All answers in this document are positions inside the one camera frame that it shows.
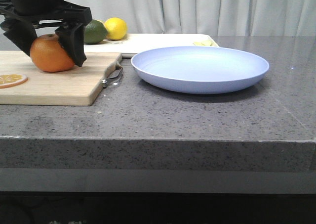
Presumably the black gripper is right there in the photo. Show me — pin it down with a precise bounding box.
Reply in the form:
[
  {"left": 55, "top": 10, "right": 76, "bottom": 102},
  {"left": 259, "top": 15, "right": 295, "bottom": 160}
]
[{"left": 0, "top": 0, "right": 92, "bottom": 67}]

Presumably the orange mandarin fruit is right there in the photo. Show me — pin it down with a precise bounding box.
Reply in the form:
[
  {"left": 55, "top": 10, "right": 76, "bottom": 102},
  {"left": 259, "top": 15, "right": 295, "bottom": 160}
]
[{"left": 30, "top": 34, "right": 75, "bottom": 72}]

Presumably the light blue plate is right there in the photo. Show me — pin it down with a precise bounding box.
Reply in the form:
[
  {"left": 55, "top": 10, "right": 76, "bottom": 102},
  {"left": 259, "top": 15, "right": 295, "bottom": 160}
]
[{"left": 131, "top": 46, "right": 270, "bottom": 94}]

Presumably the white rectangular tray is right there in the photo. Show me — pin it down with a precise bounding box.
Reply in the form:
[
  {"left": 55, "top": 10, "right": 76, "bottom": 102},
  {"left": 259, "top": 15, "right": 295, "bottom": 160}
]
[{"left": 84, "top": 34, "right": 218, "bottom": 57}]

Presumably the green lime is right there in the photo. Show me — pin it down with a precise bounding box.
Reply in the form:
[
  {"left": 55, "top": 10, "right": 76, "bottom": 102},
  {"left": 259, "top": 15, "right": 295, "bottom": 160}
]
[{"left": 84, "top": 19, "right": 107, "bottom": 44}]

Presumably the wooden cutting board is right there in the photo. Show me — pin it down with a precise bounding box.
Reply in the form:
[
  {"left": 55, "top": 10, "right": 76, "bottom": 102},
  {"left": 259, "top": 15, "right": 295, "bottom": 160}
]
[{"left": 0, "top": 50, "right": 122, "bottom": 106}]

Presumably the orange slice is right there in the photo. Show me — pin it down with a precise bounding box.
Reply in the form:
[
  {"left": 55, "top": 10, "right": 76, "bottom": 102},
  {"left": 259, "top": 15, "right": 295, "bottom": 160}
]
[{"left": 0, "top": 74, "right": 28, "bottom": 89}]

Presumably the yellow lemon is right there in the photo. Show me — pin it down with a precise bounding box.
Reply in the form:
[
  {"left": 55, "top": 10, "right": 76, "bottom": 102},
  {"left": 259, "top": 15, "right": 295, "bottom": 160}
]
[{"left": 104, "top": 17, "right": 128, "bottom": 40}]

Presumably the yellow-green plastic spoon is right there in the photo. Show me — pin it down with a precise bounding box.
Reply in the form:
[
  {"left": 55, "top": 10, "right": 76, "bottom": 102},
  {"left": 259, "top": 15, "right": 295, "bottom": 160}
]
[{"left": 201, "top": 40, "right": 213, "bottom": 46}]

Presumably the white curtain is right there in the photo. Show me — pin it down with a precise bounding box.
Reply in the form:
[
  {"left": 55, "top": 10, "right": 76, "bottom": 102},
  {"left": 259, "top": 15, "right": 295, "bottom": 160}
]
[{"left": 0, "top": 0, "right": 316, "bottom": 38}]

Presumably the grey cutting board strap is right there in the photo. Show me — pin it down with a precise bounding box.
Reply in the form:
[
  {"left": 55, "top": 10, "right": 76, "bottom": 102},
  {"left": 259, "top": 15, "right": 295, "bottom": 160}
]
[{"left": 101, "top": 61, "right": 124, "bottom": 89}]

